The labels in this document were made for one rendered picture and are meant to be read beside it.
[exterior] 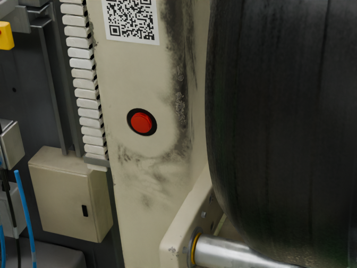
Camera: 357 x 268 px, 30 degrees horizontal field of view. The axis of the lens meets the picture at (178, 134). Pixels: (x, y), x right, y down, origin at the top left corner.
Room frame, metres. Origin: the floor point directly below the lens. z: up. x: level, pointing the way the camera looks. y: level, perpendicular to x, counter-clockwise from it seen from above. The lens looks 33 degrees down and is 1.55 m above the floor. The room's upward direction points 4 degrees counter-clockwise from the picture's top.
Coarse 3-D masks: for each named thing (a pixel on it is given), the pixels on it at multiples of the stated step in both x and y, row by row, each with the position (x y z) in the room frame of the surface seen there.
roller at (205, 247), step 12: (204, 240) 0.69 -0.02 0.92; (216, 240) 0.68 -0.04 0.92; (228, 240) 0.68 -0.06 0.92; (192, 252) 0.68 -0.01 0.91; (204, 252) 0.67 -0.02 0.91; (216, 252) 0.67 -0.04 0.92; (228, 252) 0.66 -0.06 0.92; (240, 252) 0.66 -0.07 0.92; (252, 252) 0.66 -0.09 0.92; (204, 264) 0.67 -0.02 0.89; (216, 264) 0.66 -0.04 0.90; (228, 264) 0.65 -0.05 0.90; (240, 264) 0.65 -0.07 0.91; (252, 264) 0.64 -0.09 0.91; (264, 264) 0.64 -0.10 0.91; (276, 264) 0.64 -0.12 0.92; (288, 264) 0.63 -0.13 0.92
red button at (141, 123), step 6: (138, 114) 0.78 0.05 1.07; (144, 114) 0.78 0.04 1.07; (132, 120) 0.78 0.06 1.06; (138, 120) 0.78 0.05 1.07; (144, 120) 0.78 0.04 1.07; (150, 120) 0.78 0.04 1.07; (132, 126) 0.79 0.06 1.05; (138, 126) 0.78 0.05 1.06; (144, 126) 0.78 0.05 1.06; (150, 126) 0.77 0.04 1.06; (144, 132) 0.78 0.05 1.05
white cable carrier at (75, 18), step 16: (64, 0) 0.83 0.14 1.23; (80, 0) 0.82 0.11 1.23; (64, 16) 0.83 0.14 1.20; (80, 16) 0.82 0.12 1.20; (80, 32) 0.82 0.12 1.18; (80, 48) 0.83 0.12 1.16; (80, 64) 0.83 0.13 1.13; (80, 80) 0.83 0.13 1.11; (96, 80) 0.83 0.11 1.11; (80, 96) 0.83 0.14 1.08; (96, 96) 0.82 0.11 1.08; (80, 112) 0.83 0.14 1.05; (96, 112) 0.82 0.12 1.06; (96, 128) 0.83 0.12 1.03; (96, 144) 0.83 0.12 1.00
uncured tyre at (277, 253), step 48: (240, 0) 0.56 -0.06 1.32; (288, 0) 0.54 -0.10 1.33; (336, 0) 0.52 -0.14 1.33; (240, 48) 0.54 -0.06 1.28; (288, 48) 0.52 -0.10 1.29; (336, 48) 0.50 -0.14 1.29; (240, 96) 0.53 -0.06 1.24; (288, 96) 0.50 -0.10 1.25; (336, 96) 0.49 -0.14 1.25; (240, 144) 0.52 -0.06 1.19; (288, 144) 0.50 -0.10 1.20; (336, 144) 0.48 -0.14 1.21; (240, 192) 0.52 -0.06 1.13; (288, 192) 0.50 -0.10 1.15; (336, 192) 0.48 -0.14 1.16; (288, 240) 0.52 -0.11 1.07; (336, 240) 0.49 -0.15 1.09
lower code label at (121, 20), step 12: (108, 0) 0.79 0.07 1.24; (120, 0) 0.79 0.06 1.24; (132, 0) 0.78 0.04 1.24; (144, 0) 0.77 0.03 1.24; (108, 12) 0.79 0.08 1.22; (120, 12) 0.79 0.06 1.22; (132, 12) 0.78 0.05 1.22; (144, 12) 0.77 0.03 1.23; (156, 12) 0.77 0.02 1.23; (108, 24) 0.79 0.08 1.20; (120, 24) 0.79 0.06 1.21; (132, 24) 0.78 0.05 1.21; (144, 24) 0.77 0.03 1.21; (156, 24) 0.77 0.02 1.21; (108, 36) 0.80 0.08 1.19; (120, 36) 0.79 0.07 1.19; (132, 36) 0.78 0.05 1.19; (144, 36) 0.78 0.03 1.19; (156, 36) 0.77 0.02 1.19
